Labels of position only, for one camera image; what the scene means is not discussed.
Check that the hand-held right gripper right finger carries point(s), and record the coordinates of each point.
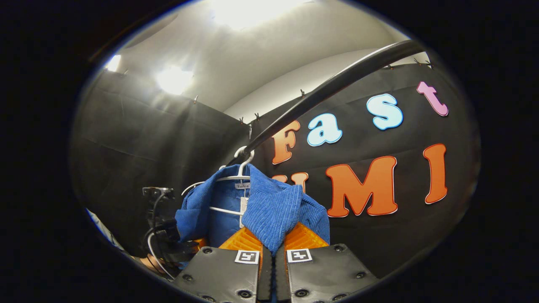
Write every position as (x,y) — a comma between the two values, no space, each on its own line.
(281,282)

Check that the small ceiling light panel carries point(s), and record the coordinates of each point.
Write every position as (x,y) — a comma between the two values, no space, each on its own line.
(113,63)
(174,80)

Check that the white paper garment tag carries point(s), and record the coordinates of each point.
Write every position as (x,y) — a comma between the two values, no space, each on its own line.
(243,210)

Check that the white hanger with crossbar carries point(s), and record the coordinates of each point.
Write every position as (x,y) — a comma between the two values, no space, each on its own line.
(243,168)

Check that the large ceiling light panel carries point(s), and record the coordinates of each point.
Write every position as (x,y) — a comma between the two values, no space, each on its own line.
(252,10)

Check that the black clothes rack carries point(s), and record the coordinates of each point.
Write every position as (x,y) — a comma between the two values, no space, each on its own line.
(337,82)

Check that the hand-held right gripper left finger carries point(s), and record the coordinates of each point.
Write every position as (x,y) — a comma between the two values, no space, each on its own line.
(265,280)

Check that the black backdrop cloth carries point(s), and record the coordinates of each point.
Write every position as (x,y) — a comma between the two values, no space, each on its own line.
(126,139)
(379,240)

